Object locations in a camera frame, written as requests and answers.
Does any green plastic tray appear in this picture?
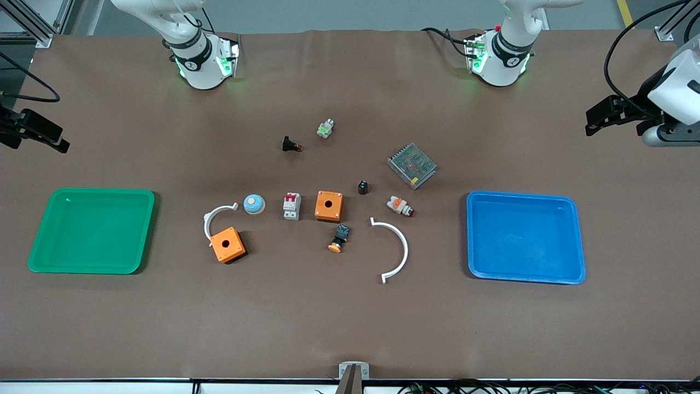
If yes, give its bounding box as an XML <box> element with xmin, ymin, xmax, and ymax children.
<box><xmin>27</xmin><ymin>188</ymin><xmax>156</xmax><ymax>275</ymax></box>

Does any blue plastic tray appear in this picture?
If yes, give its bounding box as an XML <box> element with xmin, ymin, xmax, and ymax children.
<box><xmin>466</xmin><ymin>190</ymin><xmax>587</xmax><ymax>285</ymax></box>

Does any silver mesh power supply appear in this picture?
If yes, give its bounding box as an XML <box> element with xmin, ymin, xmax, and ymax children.
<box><xmin>387</xmin><ymin>143</ymin><xmax>438</xmax><ymax>190</ymax></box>

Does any orange box with hole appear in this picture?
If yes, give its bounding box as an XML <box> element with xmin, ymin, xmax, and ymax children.
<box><xmin>210</xmin><ymin>227</ymin><xmax>247</xmax><ymax>264</ymax></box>
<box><xmin>314</xmin><ymin>190</ymin><xmax>345</xmax><ymax>223</ymax></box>

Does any black orange push button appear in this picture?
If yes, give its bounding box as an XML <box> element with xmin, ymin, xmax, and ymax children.
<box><xmin>328</xmin><ymin>224</ymin><xmax>351</xmax><ymax>253</ymax></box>

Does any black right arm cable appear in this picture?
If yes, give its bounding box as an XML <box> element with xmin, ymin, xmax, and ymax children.
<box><xmin>0</xmin><ymin>52</ymin><xmax>61</xmax><ymax>103</ymax></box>

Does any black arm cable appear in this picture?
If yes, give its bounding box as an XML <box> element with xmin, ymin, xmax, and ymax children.
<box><xmin>0</xmin><ymin>52</ymin><xmax>61</xmax><ymax>103</ymax></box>
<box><xmin>604</xmin><ymin>0</ymin><xmax>700</xmax><ymax>119</ymax></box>

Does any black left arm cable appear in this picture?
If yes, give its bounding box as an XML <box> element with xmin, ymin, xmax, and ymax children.
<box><xmin>604</xmin><ymin>0</ymin><xmax>700</xmax><ymax>119</ymax></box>

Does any aluminium frame profile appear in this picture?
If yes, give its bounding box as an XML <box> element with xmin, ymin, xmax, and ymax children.
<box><xmin>0</xmin><ymin>0</ymin><xmax>73</xmax><ymax>49</ymax></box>
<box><xmin>655</xmin><ymin>0</ymin><xmax>700</xmax><ymax>42</ymax></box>

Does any black base cable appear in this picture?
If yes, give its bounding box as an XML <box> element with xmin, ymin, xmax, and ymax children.
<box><xmin>421</xmin><ymin>26</ymin><xmax>474</xmax><ymax>59</ymax></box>

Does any small white curved bracket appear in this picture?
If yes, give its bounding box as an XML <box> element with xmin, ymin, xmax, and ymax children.
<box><xmin>203</xmin><ymin>202</ymin><xmax>240</xmax><ymax>247</ymax></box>

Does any orange white red switch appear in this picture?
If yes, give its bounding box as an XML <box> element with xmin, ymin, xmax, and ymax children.
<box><xmin>387</xmin><ymin>196</ymin><xmax>416</xmax><ymax>218</ymax></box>

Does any large white curved bracket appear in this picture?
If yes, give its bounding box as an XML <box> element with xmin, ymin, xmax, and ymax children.
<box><xmin>370</xmin><ymin>217</ymin><xmax>409</xmax><ymax>285</ymax></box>

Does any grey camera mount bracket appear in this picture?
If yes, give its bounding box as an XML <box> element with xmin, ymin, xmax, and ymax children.
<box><xmin>335</xmin><ymin>362</ymin><xmax>370</xmax><ymax>394</ymax></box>

